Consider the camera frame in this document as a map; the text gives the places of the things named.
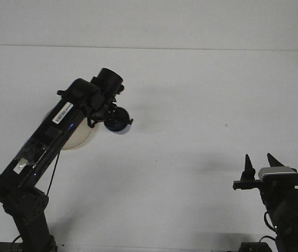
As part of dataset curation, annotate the pale round plate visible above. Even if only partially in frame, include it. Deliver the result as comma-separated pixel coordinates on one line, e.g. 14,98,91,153
42,107,94,151

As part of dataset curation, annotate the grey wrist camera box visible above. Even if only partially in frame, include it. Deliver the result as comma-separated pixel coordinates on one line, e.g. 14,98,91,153
258,166,298,183

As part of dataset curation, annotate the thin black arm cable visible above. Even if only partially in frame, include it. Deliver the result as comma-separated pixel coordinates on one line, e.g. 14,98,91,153
46,151,60,196

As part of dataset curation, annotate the pale blue cup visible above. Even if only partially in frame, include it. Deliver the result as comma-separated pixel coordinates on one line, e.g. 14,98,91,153
104,107,132,137

